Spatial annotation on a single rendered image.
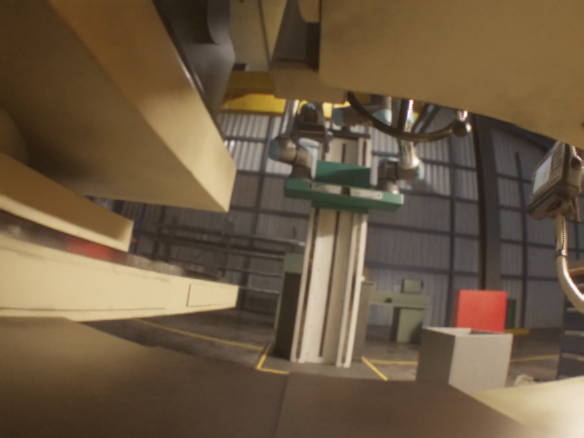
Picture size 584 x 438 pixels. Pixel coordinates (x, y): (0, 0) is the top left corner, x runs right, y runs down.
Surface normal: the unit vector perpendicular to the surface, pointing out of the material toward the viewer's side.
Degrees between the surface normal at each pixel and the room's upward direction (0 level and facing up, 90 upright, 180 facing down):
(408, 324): 90
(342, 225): 90
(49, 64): 180
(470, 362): 90
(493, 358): 90
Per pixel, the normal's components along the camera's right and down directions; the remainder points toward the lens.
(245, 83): -0.04, -0.25
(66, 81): -0.14, 0.96
